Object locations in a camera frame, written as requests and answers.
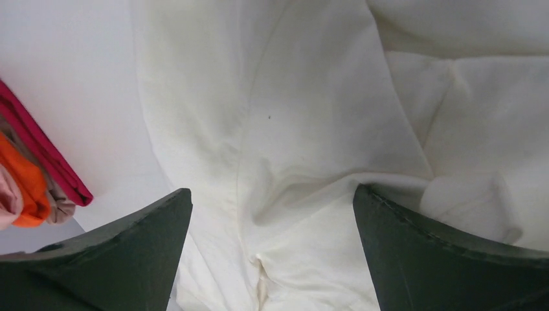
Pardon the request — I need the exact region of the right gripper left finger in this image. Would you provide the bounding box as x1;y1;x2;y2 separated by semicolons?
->
1;189;193;310

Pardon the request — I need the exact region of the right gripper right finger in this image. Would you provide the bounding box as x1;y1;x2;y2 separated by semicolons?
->
353;185;548;310

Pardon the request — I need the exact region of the white t shirt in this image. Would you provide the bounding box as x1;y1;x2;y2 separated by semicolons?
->
132;1;548;310

